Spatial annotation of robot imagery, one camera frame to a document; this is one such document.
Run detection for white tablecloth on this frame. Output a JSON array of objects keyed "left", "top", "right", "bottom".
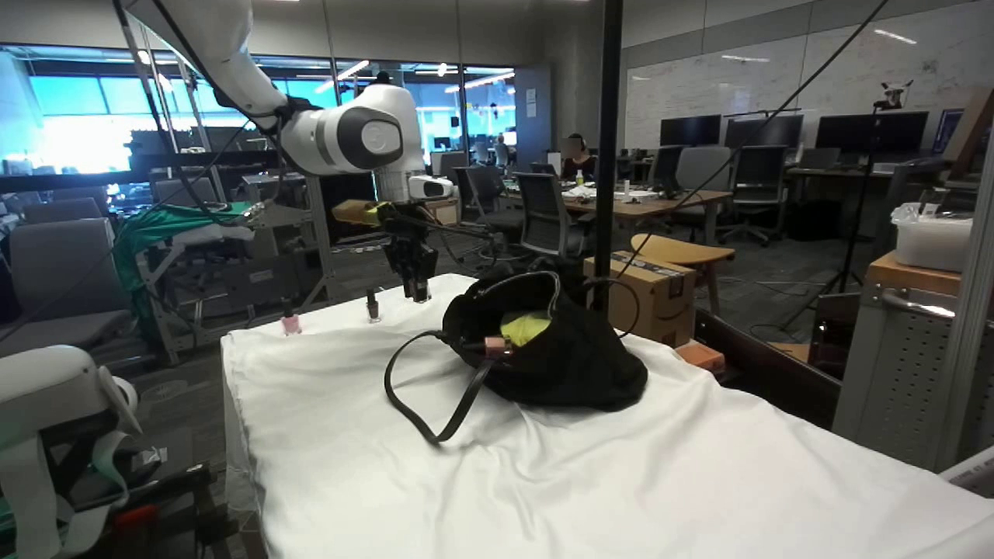
[{"left": 219, "top": 272, "right": 994, "bottom": 559}]

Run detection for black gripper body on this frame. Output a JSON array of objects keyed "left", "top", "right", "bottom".
[{"left": 377, "top": 199, "right": 444, "bottom": 272}]

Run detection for grey office chair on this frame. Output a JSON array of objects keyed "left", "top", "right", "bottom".
[{"left": 677, "top": 142, "right": 734, "bottom": 195}]

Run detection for small cardboard box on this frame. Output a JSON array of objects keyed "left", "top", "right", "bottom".
[{"left": 432, "top": 195, "right": 466, "bottom": 232}]

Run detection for orange block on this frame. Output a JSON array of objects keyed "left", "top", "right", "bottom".
[{"left": 673, "top": 338, "right": 731, "bottom": 375}]

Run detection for white rounded machine housing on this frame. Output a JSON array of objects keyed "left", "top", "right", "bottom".
[{"left": 0, "top": 342, "right": 172, "bottom": 559}]

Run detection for aluminium frame post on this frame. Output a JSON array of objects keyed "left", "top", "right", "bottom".
[{"left": 928, "top": 104, "right": 994, "bottom": 491}]

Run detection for black computer monitor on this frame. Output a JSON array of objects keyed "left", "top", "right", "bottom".
[
  {"left": 724, "top": 114, "right": 805, "bottom": 155},
  {"left": 813, "top": 110, "right": 933, "bottom": 160},
  {"left": 660, "top": 114, "right": 724, "bottom": 150}
]

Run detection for large cardboard box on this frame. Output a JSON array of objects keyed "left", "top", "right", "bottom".
[{"left": 581, "top": 252, "right": 700, "bottom": 348}]

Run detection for seated person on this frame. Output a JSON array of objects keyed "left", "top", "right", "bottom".
[{"left": 555, "top": 132, "right": 597, "bottom": 188}]

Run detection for grey cabinet with wooden top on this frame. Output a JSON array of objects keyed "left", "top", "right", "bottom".
[{"left": 833, "top": 249, "right": 974, "bottom": 464}]

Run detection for wooden meeting table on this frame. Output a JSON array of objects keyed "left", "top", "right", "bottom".
[{"left": 564, "top": 184, "right": 734, "bottom": 249}]

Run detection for white plastic bin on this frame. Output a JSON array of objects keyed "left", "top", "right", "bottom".
[{"left": 889, "top": 199, "right": 979, "bottom": 274}]

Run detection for yellow cloth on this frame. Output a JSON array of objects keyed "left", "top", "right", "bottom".
[{"left": 498, "top": 312, "right": 552, "bottom": 351}]

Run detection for black handbag with strap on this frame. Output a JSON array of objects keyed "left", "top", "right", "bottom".
[{"left": 382, "top": 264, "right": 652, "bottom": 450}]

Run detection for grey padded chair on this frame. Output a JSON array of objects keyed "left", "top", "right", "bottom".
[{"left": 0, "top": 214, "right": 134, "bottom": 362}]

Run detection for green cable bundle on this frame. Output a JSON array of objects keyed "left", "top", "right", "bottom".
[{"left": 110, "top": 199, "right": 262, "bottom": 336}]

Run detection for low wooden table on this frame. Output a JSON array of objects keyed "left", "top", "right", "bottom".
[{"left": 627, "top": 232, "right": 739, "bottom": 313}]

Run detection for black office chair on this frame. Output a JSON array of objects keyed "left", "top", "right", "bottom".
[
  {"left": 514, "top": 172, "right": 583, "bottom": 264},
  {"left": 459, "top": 164, "right": 521, "bottom": 261},
  {"left": 724, "top": 145, "right": 789, "bottom": 249}
]

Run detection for black vertical pole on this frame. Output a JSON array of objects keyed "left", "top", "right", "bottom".
[{"left": 594, "top": 0, "right": 626, "bottom": 316}]

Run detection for black tripod stand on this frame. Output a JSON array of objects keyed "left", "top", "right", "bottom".
[{"left": 776, "top": 78, "right": 917, "bottom": 332}]

